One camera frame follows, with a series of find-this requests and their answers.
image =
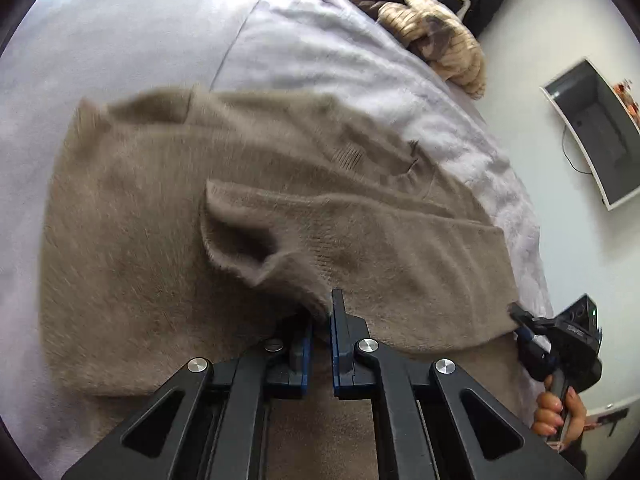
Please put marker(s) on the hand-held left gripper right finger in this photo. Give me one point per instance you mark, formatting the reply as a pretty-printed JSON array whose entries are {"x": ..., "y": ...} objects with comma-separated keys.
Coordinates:
[{"x": 336, "y": 355}]

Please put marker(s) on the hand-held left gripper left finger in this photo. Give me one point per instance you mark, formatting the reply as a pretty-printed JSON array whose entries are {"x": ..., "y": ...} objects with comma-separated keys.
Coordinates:
[{"x": 300, "y": 355}]

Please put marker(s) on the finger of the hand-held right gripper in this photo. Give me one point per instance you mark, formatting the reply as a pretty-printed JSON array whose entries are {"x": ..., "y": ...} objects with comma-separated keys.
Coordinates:
[
  {"x": 525, "y": 316},
  {"x": 534, "y": 360}
]

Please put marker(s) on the taupe fuzzy sweater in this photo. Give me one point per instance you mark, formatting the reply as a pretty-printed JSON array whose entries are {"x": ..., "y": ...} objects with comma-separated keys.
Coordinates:
[{"x": 150, "y": 220}]

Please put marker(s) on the person's right hand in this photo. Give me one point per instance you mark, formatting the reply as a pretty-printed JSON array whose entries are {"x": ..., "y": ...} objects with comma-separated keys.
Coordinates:
[{"x": 550, "y": 412}]

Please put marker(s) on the beige striped crumpled cloth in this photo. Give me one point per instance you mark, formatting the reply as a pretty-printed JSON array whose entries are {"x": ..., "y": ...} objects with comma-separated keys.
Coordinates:
[{"x": 440, "y": 30}]

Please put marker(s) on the smooth pale grey bedsheet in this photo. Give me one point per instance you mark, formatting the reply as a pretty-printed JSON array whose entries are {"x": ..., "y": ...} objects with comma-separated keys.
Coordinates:
[{"x": 75, "y": 50}]

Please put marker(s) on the white framed wall box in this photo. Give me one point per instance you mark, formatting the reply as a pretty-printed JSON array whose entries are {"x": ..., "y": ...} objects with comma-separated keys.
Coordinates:
[{"x": 595, "y": 130}]

